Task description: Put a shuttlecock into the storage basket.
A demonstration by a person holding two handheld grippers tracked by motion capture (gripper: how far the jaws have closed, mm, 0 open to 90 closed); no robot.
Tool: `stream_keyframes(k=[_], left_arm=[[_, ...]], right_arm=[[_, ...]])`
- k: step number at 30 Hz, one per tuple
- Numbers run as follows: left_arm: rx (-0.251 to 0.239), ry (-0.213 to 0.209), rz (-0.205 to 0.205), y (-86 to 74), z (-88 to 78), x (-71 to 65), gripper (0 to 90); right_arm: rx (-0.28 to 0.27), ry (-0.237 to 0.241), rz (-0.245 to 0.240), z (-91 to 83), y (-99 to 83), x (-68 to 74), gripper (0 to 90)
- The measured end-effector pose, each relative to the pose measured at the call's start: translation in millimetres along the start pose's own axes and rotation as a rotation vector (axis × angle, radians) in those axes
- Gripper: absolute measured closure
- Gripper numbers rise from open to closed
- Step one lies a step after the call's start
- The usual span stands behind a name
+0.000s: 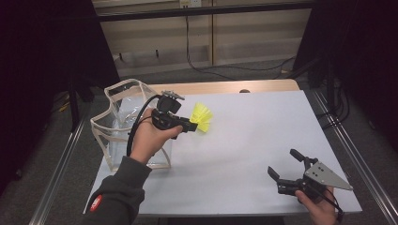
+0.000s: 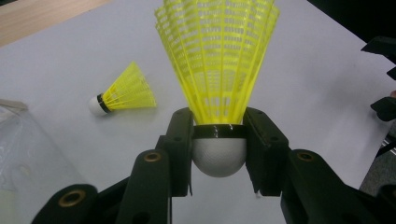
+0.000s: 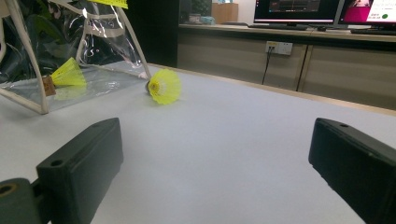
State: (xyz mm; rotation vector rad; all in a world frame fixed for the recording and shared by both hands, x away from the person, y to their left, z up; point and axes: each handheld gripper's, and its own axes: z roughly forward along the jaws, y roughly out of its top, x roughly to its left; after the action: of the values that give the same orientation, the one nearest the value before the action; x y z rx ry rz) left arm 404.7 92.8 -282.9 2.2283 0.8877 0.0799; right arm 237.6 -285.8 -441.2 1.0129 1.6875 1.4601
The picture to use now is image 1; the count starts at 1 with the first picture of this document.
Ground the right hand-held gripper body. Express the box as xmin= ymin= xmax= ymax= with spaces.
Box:
xmin=276 ymin=159 xmax=354 ymax=203

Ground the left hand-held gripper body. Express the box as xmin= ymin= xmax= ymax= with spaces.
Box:
xmin=151 ymin=90 xmax=192 ymax=140

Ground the yellow shuttlecock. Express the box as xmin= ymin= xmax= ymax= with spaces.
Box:
xmin=189 ymin=102 xmax=214 ymax=133

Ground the clear bag with beige trim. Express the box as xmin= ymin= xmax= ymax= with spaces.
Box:
xmin=89 ymin=78 xmax=173 ymax=173

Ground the person's left hand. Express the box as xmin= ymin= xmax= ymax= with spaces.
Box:
xmin=129 ymin=107 xmax=184 ymax=166

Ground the person's right hand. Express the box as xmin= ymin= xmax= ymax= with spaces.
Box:
xmin=295 ymin=187 xmax=340 ymax=225

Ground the white table mat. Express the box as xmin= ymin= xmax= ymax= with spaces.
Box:
xmin=83 ymin=89 xmax=363 ymax=217

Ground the black horizontal bar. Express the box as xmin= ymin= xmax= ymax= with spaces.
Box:
xmin=97 ymin=1 xmax=314 ymax=23

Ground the black curtain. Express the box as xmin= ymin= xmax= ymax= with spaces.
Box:
xmin=293 ymin=0 xmax=398 ymax=151
xmin=0 ymin=0 xmax=120 ymax=191

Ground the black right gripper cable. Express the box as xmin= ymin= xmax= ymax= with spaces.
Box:
xmin=312 ymin=184 xmax=345 ymax=224

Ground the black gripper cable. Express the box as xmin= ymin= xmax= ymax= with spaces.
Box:
xmin=312 ymin=184 xmax=345 ymax=224
xmin=126 ymin=94 xmax=162 ymax=158

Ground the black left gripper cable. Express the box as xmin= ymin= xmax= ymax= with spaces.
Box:
xmin=126 ymin=94 xmax=162 ymax=158

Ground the metal floor rail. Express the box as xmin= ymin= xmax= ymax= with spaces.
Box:
xmin=309 ymin=88 xmax=398 ymax=225
xmin=28 ymin=115 xmax=89 ymax=225

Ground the long black floor cable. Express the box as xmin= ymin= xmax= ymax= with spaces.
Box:
xmin=185 ymin=15 xmax=297 ymax=81

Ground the black stand with cables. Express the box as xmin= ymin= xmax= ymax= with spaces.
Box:
xmin=308 ymin=59 xmax=352 ymax=130

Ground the white wall socket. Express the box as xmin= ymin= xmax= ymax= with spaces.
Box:
xmin=179 ymin=0 xmax=203 ymax=9

